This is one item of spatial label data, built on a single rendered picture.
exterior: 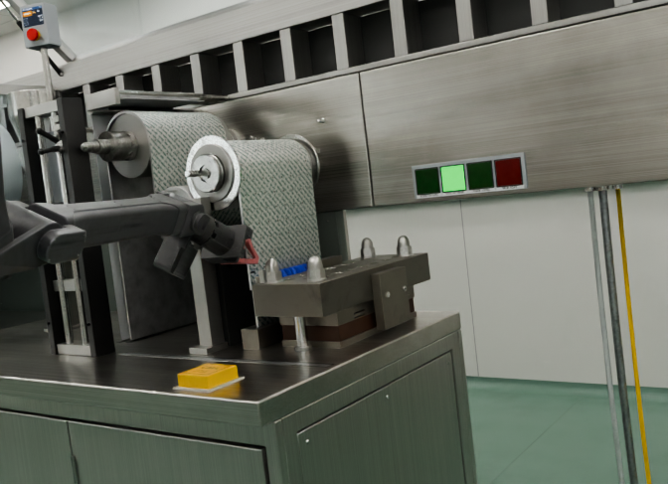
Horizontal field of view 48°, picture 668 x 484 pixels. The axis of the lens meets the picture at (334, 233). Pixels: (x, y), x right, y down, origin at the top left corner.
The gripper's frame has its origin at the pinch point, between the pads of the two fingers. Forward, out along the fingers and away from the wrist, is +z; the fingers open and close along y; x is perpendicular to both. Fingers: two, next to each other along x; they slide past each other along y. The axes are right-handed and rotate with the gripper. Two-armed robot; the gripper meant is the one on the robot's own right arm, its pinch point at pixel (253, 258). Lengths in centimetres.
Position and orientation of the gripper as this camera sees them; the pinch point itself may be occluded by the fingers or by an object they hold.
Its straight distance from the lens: 149.0
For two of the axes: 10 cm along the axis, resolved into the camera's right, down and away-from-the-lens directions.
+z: 5.6, 3.9, 7.3
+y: 8.1, -0.6, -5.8
